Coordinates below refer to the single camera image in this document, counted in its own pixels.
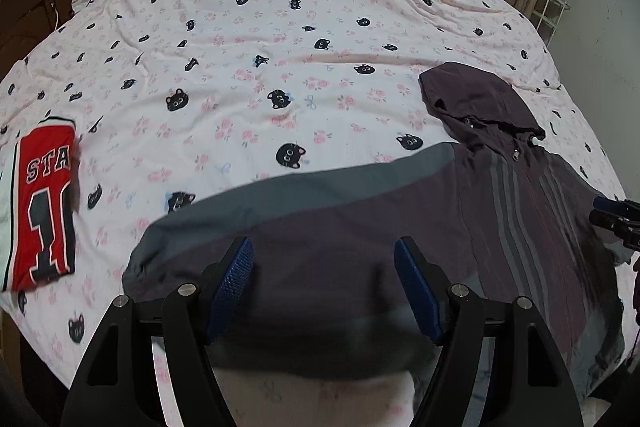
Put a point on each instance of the white wire shelf rack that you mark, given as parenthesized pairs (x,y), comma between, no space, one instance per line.
(546,16)

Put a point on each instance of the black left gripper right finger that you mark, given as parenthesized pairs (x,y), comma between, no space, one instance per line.
(528,382)

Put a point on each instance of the red basketball jersey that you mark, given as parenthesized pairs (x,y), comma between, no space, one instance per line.
(38,240)

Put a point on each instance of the pink cat print bedsheet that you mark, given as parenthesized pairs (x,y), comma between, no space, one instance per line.
(176,101)

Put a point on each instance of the purple grey hooded jacket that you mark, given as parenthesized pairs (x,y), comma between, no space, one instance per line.
(490,206)

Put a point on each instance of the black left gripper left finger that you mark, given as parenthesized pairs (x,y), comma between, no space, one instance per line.
(115,383)

